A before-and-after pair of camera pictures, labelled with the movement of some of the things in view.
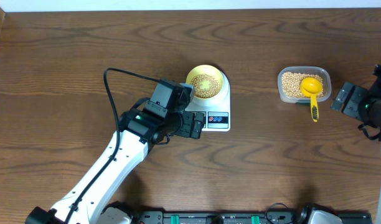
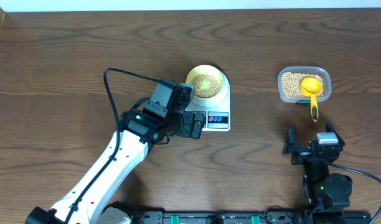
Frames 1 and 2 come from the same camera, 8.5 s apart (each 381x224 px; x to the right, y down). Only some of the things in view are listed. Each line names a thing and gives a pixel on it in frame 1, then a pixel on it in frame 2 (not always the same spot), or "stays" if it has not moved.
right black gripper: (351, 106) → (289, 149)
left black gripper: (187, 117) stays
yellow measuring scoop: (310, 87) stays
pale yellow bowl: (207, 80) stays
